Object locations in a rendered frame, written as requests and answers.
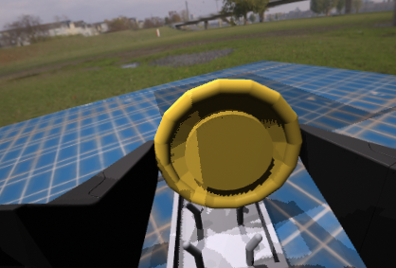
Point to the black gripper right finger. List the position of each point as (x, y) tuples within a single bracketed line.
[(358, 181)]

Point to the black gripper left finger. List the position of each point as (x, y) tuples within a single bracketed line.
[(101, 223)]

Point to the yellow round plate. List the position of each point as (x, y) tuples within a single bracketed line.
[(227, 143)]

